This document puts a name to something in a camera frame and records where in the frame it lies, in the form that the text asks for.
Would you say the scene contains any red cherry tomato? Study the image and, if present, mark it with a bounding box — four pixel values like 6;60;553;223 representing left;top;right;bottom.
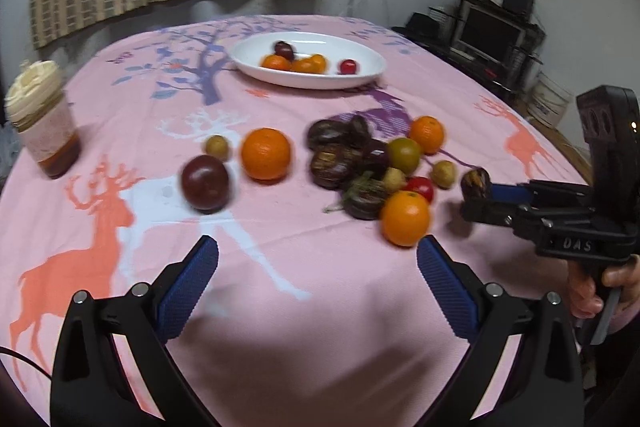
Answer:
404;176;435;204

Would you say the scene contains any green yellow tangerine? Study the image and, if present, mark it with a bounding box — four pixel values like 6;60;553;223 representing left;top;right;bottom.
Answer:
386;138;423;176

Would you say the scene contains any dark mangosteen with stem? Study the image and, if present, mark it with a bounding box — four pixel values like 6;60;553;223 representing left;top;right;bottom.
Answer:
323;171;388;221

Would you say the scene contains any dark mangosteen back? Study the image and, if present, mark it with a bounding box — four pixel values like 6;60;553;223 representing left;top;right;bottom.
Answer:
306;119;349;150

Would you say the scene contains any dark red plum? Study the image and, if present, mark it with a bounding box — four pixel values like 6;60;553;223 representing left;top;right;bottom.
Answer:
180;155;231;213

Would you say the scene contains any large orange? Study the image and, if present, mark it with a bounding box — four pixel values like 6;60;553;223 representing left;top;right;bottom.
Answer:
240;128;293;182

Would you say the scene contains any small tan longan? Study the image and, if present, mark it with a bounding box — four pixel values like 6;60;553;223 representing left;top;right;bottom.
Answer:
203;134;231;162

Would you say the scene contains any person's right hand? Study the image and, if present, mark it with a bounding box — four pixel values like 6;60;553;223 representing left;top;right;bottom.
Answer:
566;253;640;320

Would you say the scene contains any white plastic bucket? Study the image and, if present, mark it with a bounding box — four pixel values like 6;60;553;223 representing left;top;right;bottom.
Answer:
526;72;574;128

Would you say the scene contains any black television monitor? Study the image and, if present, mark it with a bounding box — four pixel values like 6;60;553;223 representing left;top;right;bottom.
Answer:
451;1;525;63

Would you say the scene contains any black tv stand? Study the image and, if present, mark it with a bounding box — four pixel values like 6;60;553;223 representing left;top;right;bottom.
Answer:
393;0;546;103

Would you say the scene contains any pink deer print tablecloth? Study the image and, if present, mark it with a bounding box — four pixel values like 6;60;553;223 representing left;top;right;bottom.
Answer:
1;16;579;426

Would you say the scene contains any white oval plate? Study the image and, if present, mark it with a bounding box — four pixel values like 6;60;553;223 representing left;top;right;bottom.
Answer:
228;31;386;91

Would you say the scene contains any cream lid drink tumbler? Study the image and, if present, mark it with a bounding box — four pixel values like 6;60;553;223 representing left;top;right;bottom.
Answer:
4;61;81;179

